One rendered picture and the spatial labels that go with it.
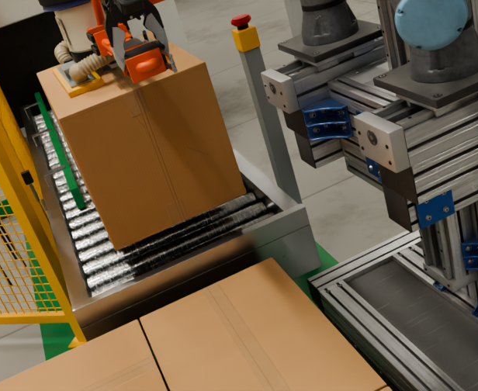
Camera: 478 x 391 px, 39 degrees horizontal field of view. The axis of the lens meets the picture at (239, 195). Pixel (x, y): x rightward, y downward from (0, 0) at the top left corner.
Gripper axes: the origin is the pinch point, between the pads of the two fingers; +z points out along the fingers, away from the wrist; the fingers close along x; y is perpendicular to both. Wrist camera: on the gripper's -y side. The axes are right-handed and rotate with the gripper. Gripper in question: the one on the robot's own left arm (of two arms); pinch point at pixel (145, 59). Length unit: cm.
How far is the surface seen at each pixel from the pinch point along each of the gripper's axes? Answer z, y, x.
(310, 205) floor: 122, 123, -72
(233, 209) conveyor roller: 69, 52, -20
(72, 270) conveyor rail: 62, 47, 34
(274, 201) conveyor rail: 62, 34, -28
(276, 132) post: 60, 77, -50
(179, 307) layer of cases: 67, 12, 12
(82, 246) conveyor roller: 68, 71, 29
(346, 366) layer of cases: 67, -35, -12
